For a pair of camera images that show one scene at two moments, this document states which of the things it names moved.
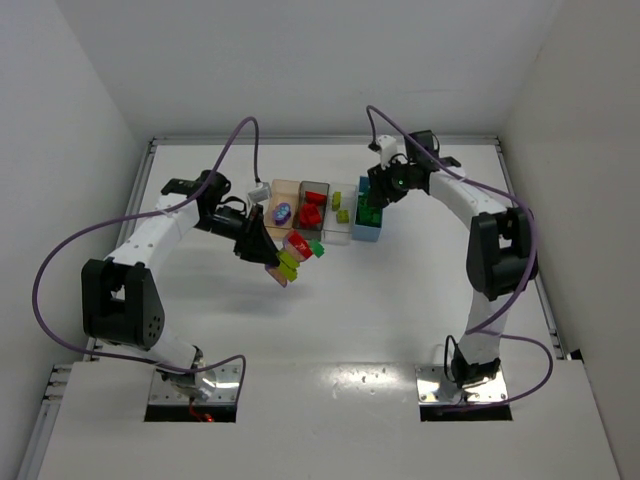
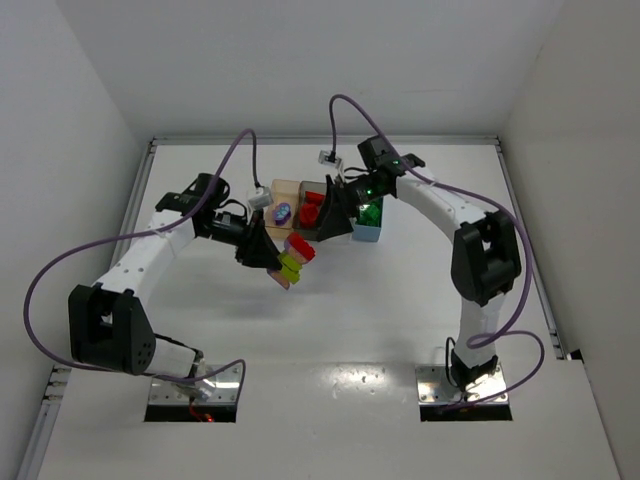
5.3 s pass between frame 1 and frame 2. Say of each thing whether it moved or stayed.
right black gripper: moved
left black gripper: stayed
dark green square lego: stayed
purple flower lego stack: stayed
